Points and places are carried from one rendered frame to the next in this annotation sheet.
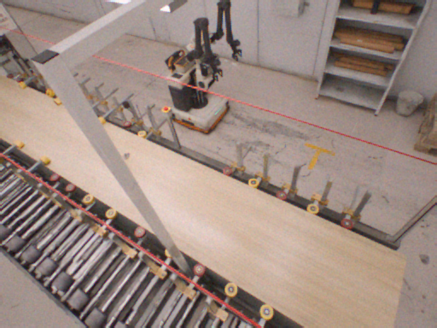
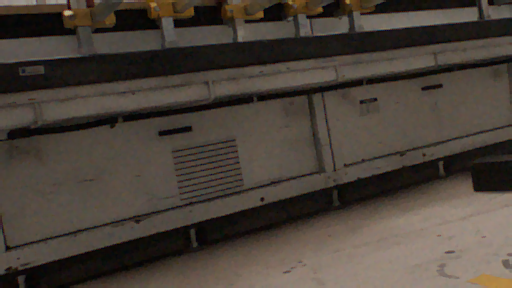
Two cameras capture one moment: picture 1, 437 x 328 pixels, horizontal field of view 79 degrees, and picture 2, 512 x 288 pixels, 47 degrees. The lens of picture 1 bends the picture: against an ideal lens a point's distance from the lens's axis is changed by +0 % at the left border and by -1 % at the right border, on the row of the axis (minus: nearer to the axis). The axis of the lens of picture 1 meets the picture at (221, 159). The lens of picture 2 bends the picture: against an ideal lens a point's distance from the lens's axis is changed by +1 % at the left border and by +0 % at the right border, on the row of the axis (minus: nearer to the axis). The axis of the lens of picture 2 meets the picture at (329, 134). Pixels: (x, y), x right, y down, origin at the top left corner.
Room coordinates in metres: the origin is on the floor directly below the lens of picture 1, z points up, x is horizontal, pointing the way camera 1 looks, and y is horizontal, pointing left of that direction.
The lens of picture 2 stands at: (2.01, -2.37, 0.44)
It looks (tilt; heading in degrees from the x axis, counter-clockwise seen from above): 3 degrees down; 109
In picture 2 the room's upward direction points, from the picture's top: 10 degrees counter-clockwise
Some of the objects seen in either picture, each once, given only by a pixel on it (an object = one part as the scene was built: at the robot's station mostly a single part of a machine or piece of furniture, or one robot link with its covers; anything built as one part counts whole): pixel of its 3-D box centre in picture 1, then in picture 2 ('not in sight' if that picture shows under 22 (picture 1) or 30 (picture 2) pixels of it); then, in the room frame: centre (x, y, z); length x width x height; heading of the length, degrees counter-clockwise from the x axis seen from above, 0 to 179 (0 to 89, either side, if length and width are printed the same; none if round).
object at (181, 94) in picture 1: (189, 83); not in sight; (3.16, 0.27, 0.59); 0.55 x 0.34 x 0.83; 142
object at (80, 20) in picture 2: (351, 213); (89, 18); (0.84, -0.93, 0.81); 0.14 x 0.06 x 0.05; 52
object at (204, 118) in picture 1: (200, 108); not in sight; (3.10, 0.20, 0.16); 0.67 x 0.64 x 0.25; 52
